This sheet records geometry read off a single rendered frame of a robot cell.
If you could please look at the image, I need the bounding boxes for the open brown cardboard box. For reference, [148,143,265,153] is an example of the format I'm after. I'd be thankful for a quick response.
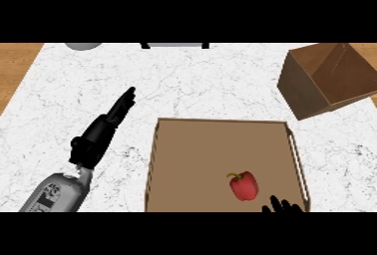
[275,43,377,122]

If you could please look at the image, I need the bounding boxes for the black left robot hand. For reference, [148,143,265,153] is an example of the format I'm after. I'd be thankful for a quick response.
[68,86,138,171]

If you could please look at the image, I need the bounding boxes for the grey round object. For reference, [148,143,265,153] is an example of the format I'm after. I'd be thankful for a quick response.
[64,43,105,52]

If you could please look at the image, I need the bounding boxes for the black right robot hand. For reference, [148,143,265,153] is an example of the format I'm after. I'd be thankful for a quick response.
[261,194,305,213]

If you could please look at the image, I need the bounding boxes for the brown wooden tray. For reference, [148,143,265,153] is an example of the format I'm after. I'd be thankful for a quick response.
[144,117,312,213]

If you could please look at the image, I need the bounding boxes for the pale grey appliance black legs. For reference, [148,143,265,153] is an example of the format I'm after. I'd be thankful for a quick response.
[141,43,212,50]

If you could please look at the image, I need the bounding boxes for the red bell pepper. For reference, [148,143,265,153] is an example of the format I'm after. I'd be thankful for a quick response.
[225,170,261,202]

